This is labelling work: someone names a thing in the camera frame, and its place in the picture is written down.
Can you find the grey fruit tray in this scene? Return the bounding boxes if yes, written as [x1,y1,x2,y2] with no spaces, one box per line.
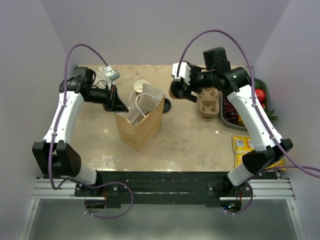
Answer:
[220,78,271,131]

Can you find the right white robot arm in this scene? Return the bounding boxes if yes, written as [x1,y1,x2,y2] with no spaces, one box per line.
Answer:
[172,47,293,197]

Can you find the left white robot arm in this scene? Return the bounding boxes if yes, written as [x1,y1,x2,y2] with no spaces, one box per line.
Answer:
[32,66,128,196]

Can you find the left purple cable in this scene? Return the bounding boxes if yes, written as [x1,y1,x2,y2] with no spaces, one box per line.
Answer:
[48,43,111,191]

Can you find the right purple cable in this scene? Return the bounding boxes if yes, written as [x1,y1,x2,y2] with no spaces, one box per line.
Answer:
[177,29,320,180]

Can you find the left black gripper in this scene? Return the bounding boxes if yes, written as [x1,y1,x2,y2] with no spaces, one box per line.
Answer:
[86,84,129,112]

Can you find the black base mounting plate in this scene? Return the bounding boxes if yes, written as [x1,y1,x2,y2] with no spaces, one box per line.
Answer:
[74,171,253,209]

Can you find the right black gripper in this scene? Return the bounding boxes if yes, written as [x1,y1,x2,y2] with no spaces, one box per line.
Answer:
[179,64,217,102]

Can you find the yellow snack packet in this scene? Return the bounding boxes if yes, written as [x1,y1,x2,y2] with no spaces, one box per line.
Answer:
[232,136,286,172]

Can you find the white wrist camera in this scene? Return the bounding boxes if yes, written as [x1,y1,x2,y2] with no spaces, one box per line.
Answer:
[171,61,191,85]
[105,65,121,82]

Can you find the green lime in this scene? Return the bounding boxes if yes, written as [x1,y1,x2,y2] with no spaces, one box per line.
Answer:
[254,79,262,89]

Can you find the brown paper coffee cup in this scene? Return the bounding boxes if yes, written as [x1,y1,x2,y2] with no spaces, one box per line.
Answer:
[132,79,149,95]

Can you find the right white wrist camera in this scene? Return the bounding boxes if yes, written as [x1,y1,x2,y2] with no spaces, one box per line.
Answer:
[171,61,191,85]

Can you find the cardboard cup carrier tray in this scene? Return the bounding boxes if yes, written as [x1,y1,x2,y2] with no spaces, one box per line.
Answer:
[197,87,220,119]

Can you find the brown paper bag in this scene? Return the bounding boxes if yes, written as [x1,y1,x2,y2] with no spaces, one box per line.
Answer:
[114,83,165,151]

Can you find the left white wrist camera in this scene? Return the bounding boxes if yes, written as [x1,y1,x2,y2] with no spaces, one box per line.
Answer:
[105,65,121,82]

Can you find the dark red grapes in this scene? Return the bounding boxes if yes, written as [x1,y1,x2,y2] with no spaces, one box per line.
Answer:
[222,97,239,125]

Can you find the purple cable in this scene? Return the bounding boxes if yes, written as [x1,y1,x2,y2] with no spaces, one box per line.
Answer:
[177,29,320,180]
[48,43,111,191]

